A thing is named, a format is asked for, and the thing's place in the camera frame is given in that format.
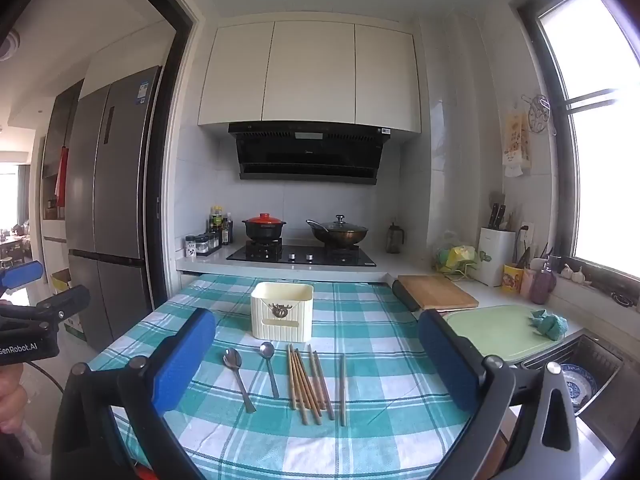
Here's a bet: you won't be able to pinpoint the dark wok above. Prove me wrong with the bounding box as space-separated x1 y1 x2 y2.
306 219 370 249

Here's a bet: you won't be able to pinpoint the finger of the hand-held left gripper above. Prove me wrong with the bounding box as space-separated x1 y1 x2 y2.
0 285 92 333
0 260 45 297

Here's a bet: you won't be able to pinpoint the wooden cutting board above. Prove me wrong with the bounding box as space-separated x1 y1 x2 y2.
397 274 480 311

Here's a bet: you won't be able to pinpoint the hanging metal trivet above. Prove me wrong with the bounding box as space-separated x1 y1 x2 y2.
521 94 557 136

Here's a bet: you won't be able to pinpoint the black clay pot red lid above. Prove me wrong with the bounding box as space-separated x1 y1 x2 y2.
242 213 287 244

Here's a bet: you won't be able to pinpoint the cream ribbed utensil holder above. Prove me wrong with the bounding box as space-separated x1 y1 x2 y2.
250 281 315 345

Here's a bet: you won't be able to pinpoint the purple soap dispenser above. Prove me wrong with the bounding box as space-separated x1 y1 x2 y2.
531 255 558 306

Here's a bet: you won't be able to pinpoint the bundle of bamboo chopsticks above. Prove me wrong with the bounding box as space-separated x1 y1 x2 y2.
286 343 336 427

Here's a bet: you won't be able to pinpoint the glass wok lid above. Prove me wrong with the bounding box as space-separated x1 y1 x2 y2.
316 214 367 235

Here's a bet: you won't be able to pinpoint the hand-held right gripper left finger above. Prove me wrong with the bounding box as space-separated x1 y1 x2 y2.
50 307 217 480

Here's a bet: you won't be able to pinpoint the steel sink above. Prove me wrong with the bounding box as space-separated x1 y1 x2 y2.
522 330 626 456

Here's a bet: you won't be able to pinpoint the white wall cabinet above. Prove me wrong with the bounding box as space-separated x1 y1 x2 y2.
197 21 422 134

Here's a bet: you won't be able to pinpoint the teal dish cloth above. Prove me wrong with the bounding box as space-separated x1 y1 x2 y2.
530 309 569 342

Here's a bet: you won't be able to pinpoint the cardboard box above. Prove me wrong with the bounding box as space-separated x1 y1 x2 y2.
50 269 88 341

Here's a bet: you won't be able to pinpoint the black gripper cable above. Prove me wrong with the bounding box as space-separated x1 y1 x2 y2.
22 359 66 397

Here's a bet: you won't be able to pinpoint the small metal spoon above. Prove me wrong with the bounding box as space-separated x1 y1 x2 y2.
259 341 281 399

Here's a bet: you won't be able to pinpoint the hanging printed towel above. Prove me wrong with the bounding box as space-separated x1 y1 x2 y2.
502 112 531 178

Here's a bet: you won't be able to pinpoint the glass french press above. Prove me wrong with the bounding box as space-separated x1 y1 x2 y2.
386 222 405 255

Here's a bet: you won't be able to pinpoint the person's left hand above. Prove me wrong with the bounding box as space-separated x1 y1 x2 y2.
0 362 28 442

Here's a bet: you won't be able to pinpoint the large metal spoon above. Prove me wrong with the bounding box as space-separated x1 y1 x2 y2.
222 347 257 414

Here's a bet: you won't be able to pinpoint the kitchen window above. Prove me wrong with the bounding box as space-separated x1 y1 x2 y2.
517 0 640 311

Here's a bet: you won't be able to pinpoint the black speckled pad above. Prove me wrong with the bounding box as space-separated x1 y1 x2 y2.
391 280 422 313

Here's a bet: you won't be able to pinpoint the black gas hob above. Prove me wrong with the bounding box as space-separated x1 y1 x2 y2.
226 242 377 267

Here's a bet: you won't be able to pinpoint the light green cutting board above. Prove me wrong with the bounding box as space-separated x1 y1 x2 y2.
442 304 586 363

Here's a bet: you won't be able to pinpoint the white knife block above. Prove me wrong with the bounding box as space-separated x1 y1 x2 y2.
474 227 517 287

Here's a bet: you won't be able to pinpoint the dark door frame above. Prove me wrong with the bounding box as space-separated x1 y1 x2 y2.
107 0 201 316

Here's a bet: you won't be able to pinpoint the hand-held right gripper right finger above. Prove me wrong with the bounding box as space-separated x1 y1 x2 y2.
417 310 583 480

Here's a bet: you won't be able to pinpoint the grey steel refrigerator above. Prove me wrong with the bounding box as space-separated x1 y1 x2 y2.
65 65 163 356

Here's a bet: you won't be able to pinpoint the teal checkered tablecloth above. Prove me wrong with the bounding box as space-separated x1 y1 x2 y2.
87 274 476 480

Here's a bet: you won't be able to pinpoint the blue white plate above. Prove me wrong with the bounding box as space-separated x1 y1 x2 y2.
559 362 598 408

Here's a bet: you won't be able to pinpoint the yellow printed cup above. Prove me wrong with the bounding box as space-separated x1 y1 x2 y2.
502 263 525 293

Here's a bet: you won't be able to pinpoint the black range hood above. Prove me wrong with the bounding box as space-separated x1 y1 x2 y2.
228 122 392 186

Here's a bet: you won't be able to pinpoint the red hanging cloth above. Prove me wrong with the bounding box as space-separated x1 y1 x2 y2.
54 146 69 208

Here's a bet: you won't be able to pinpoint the yellow green plastic bags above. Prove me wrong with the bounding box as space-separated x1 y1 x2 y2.
432 244 481 281

